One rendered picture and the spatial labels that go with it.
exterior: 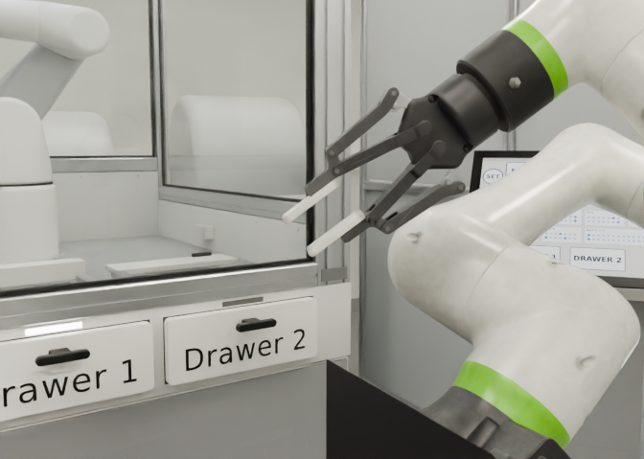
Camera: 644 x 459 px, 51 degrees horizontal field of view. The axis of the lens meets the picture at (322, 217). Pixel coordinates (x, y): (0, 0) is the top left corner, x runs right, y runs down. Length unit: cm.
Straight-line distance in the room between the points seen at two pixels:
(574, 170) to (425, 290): 35
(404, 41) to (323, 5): 188
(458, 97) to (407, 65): 242
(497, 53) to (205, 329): 69
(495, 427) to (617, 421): 80
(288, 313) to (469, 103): 65
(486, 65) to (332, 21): 63
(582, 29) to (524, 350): 32
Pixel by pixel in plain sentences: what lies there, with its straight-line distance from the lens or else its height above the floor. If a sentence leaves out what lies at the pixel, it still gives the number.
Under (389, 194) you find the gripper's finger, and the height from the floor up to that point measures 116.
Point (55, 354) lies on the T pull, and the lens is 106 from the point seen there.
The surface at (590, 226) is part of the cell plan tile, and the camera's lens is 137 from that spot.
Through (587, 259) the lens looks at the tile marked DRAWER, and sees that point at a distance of 133.
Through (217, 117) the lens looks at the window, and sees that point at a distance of 117.
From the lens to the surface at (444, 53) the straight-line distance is 292.
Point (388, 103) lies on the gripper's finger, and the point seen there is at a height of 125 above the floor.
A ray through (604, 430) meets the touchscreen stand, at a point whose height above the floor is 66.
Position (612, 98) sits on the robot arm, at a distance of 72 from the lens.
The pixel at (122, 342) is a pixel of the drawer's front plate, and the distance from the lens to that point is 111.
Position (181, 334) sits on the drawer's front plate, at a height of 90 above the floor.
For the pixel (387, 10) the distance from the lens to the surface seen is 329.
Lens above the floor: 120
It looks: 6 degrees down
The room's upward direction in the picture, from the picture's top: straight up
